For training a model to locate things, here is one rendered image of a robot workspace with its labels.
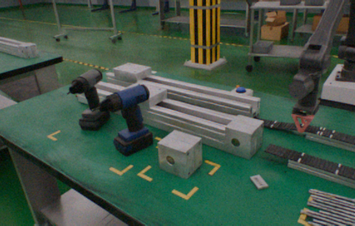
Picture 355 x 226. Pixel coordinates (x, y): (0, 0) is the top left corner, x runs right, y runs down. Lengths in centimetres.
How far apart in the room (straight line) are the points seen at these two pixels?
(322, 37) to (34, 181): 144
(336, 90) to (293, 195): 69
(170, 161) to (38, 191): 99
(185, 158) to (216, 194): 13
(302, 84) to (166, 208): 54
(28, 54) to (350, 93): 212
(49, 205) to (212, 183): 113
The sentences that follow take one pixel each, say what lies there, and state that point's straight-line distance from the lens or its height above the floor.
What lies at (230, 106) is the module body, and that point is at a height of 85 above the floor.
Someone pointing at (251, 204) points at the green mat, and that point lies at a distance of 81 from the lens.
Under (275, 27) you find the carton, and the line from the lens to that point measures 605.
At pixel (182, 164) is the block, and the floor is 83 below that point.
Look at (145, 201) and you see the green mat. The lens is 82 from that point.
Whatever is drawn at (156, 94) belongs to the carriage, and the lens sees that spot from 113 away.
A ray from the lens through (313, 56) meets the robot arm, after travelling 100.
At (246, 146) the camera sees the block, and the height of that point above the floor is 83.
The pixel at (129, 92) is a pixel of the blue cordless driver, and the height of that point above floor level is 99.
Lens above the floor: 134
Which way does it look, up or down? 26 degrees down
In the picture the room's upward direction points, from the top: 3 degrees counter-clockwise
